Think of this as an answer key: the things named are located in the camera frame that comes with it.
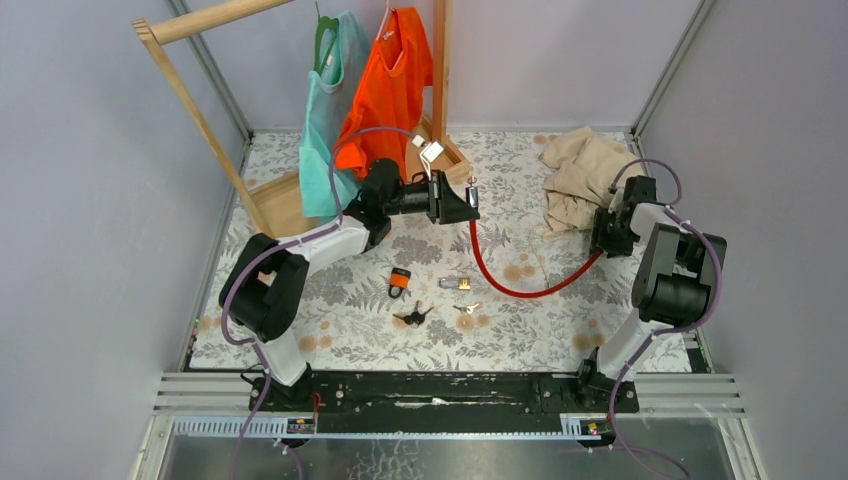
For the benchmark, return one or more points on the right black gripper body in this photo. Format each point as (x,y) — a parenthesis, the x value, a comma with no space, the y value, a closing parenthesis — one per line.
(610,237)

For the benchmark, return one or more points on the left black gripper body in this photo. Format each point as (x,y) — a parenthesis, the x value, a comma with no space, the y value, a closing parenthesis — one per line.
(433,197)

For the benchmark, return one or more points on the red cable lock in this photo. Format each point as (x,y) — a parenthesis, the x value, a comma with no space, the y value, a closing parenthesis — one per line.
(523,255)

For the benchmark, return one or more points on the brass padlock with key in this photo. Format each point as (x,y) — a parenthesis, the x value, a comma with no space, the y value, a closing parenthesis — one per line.
(455,283)

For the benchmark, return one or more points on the orange black padlock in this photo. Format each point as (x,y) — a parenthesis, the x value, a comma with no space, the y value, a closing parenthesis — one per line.
(398,282)

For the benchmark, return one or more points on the small brass padlock keys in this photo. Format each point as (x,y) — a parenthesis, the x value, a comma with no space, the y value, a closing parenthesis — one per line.
(467,309)

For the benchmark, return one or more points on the black key bunch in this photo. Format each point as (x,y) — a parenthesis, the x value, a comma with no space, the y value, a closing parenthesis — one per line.
(413,319)

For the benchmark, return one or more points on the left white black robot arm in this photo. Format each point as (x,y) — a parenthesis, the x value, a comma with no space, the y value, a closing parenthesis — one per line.
(264,289)

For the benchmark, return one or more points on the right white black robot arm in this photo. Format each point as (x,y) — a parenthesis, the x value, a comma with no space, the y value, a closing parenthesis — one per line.
(675,286)

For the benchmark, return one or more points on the beige crumpled cloth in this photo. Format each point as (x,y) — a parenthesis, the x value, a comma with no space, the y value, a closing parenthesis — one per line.
(584,164)

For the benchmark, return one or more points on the floral patterned mat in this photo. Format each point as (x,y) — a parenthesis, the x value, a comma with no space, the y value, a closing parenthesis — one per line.
(345,317)

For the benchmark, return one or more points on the orange shirt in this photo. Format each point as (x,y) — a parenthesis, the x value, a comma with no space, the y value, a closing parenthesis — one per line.
(387,99)

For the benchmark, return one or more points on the wooden clothes rack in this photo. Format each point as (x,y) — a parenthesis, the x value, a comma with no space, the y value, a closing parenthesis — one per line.
(274,208)

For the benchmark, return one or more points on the teal shirt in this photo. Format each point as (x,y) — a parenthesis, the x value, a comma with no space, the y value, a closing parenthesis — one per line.
(329,101)

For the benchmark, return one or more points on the white pink clothes hanger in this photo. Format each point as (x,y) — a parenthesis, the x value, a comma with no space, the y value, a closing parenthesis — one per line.
(390,54)

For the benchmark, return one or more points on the green clothes hanger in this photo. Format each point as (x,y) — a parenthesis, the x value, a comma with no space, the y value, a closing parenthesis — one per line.
(326,34)

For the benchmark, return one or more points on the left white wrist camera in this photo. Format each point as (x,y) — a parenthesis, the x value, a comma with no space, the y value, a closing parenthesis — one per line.
(428,153)

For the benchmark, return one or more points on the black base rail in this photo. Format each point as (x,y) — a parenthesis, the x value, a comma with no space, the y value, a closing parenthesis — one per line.
(384,402)

